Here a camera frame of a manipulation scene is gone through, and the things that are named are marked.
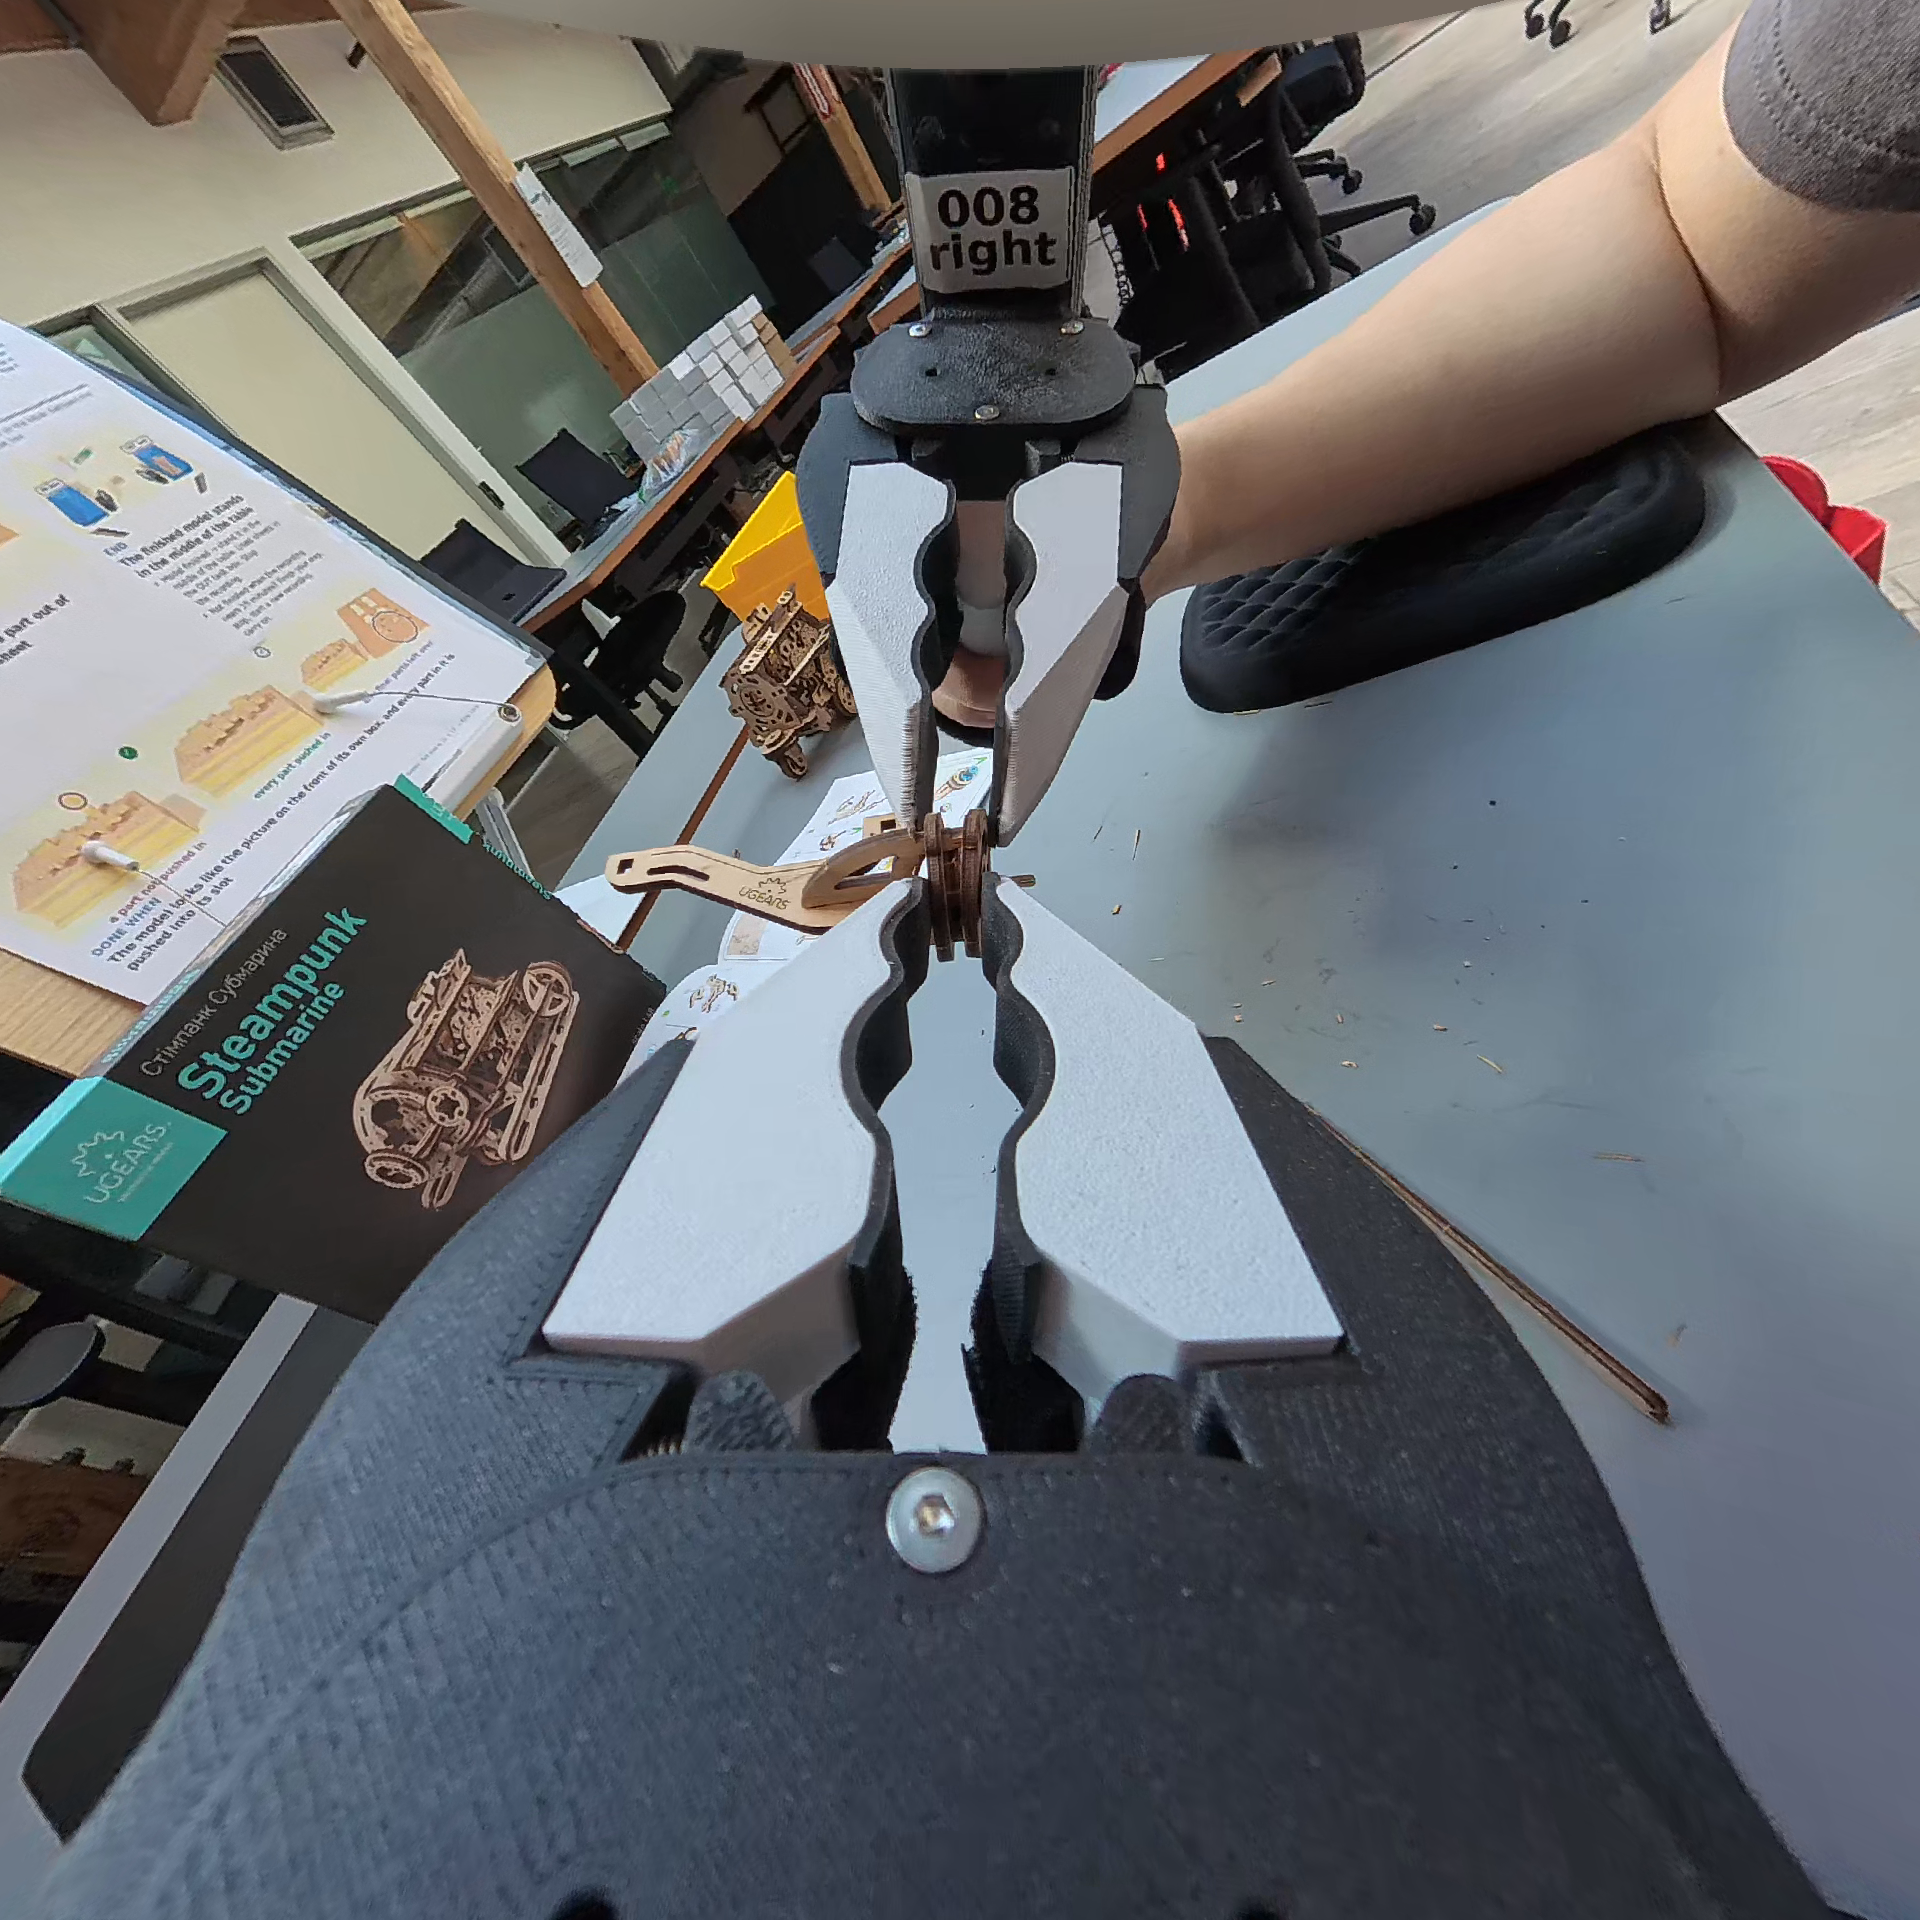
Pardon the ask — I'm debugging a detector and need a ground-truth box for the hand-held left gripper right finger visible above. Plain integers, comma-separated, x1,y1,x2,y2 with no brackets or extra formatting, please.
990,878,1343,1419

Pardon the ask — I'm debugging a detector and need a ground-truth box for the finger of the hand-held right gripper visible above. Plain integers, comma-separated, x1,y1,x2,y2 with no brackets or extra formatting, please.
823,458,965,841
990,458,1153,846

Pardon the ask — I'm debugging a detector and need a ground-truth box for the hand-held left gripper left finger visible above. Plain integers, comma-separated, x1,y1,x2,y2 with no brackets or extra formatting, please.
538,878,928,1419

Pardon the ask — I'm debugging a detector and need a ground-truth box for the wooden slotted lever part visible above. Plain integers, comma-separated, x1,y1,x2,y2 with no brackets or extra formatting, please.
602,831,939,934

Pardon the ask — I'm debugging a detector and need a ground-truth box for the round wooden gear assembly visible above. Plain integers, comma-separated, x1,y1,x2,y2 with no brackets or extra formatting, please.
918,809,1040,964

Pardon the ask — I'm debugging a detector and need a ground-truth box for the person's right forearm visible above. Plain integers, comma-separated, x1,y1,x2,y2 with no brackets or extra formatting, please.
1151,29,1800,602

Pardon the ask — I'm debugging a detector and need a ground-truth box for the assembled wooden submarine model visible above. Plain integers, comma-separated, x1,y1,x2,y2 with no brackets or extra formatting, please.
717,588,861,781

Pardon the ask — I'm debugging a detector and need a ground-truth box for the black wooden model kit box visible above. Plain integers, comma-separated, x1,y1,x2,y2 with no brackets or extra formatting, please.
0,780,669,1322

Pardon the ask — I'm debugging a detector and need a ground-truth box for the yellow plastic bin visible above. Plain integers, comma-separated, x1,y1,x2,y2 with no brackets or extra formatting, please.
702,468,827,623

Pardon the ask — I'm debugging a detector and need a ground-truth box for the long wooden table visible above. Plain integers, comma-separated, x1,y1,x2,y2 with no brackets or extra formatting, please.
517,225,917,641

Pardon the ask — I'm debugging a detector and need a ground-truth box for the stack of small white boxes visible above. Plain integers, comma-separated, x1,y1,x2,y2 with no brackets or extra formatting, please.
607,298,797,471

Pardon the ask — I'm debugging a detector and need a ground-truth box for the black padded wrist rest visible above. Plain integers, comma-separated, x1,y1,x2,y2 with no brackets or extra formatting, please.
1176,435,1711,714

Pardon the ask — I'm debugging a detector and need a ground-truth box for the thin wooden stick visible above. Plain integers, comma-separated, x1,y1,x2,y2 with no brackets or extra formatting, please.
1341,1132,1671,1423

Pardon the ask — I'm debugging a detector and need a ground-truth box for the laminated instruction sheet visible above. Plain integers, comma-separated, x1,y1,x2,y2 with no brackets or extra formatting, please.
0,322,549,1009

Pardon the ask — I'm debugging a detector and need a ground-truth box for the grey shirt sleeve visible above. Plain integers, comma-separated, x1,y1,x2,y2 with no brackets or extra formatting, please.
1720,0,1920,214

